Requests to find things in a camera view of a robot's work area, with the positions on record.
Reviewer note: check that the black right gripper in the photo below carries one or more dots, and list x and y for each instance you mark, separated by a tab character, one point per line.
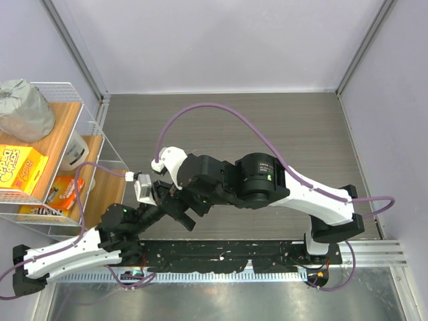
200	210

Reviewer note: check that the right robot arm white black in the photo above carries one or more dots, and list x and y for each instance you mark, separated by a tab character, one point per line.
258	180

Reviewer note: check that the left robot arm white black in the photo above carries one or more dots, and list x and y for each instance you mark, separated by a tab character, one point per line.
114	241

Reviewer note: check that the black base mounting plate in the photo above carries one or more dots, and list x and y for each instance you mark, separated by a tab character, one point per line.
226	257

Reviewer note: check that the orange snack box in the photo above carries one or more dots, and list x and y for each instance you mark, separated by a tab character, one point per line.
62	194

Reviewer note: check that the white pump bottle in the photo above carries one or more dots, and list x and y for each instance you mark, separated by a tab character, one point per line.
76	152

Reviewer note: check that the yellow black candy bag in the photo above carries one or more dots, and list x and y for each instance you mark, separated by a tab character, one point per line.
40	210

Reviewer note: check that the yellow snack box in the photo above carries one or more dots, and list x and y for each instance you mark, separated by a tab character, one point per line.
21	167

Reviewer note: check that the grey crumpled bag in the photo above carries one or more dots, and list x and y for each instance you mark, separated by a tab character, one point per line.
25	112

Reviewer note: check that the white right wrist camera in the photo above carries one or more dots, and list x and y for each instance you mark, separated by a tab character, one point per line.
169	160

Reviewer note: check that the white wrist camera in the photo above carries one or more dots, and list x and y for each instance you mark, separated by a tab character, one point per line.
169	160
142	187

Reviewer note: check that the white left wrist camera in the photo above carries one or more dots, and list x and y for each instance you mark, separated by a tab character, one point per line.
142	187

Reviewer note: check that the white wire shelf rack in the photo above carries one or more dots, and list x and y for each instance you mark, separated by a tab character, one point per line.
101	188

